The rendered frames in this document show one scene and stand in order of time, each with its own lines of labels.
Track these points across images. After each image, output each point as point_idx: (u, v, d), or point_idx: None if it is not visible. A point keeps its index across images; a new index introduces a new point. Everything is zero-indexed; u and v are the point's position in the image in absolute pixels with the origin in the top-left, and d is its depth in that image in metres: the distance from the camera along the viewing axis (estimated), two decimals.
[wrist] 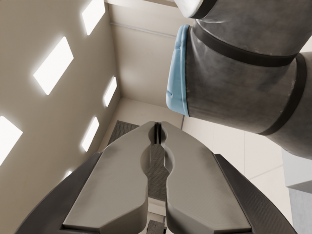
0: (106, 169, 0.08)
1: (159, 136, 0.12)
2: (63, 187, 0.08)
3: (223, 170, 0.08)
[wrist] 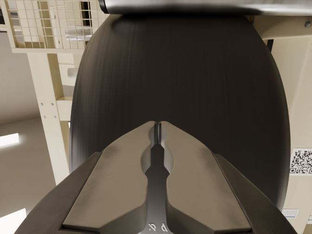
0: (106, 169, 0.08)
1: (159, 136, 0.12)
2: (63, 187, 0.08)
3: (223, 170, 0.08)
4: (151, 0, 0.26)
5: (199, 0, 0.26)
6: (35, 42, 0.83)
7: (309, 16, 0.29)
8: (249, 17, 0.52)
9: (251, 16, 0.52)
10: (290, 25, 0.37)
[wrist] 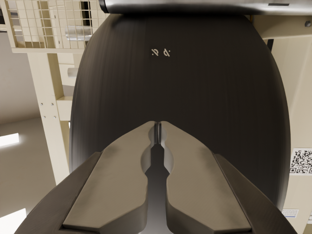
0: (106, 169, 0.08)
1: (159, 136, 0.12)
2: (63, 187, 0.08)
3: (223, 170, 0.08)
4: None
5: None
6: (35, 42, 0.83)
7: None
8: None
9: None
10: (290, 25, 0.37)
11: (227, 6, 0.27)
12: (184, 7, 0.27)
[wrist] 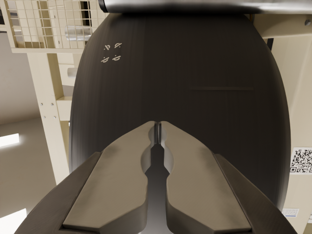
0: (106, 169, 0.08)
1: (159, 136, 0.12)
2: (63, 187, 0.08)
3: (223, 170, 0.08)
4: (151, 0, 0.26)
5: (199, 0, 0.26)
6: (35, 42, 0.82)
7: (308, 13, 0.29)
8: (249, 17, 0.52)
9: (251, 15, 0.52)
10: (290, 24, 0.37)
11: None
12: None
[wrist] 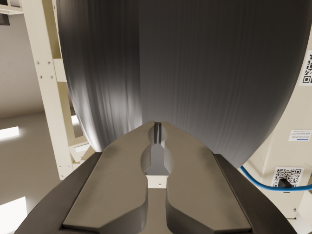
0: (106, 169, 0.08)
1: (159, 136, 0.12)
2: (63, 187, 0.08)
3: (223, 170, 0.08)
4: None
5: None
6: None
7: None
8: None
9: None
10: None
11: None
12: None
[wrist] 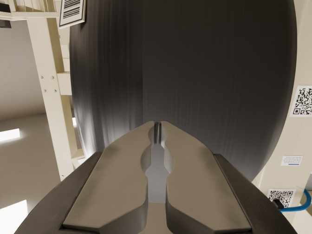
0: (106, 169, 0.08)
1: (159, 136, 0.12)
2: (63, 187, 0.08)
3: (223, 170, 0.08)
4: None
5: None
6: (35, 9, 0.82)
7: None
8: None
9: None
10: None
11: None
12: None
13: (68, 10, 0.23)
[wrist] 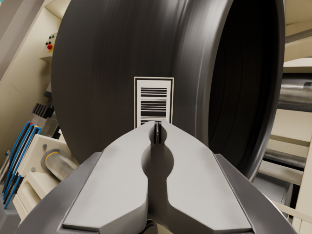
0: (106, 169, 0.08)
1: (159, 136, 0.12)
2: (63, 187, 0.08)
3: (223, 170, 0.08)
4: None
5: None
6: None
7: (53, 156, 0.46)
8: None
9: None
10: None
11: None
12: None
13: (158, 96, 0.19)
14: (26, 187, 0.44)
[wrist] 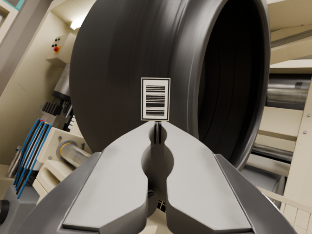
0: (106, 169, 0.08)
1: (159, 136, 0.12)
2: (63, 187, 0.08)
3: (223, 170, 0.08)
4: None
5: None
6: None
7: (67, 146, 0.52)
8: None
9: None
10: None
11: None
12: None
13: (159, 92, 0.26)
14: (44, 173, 0.51)
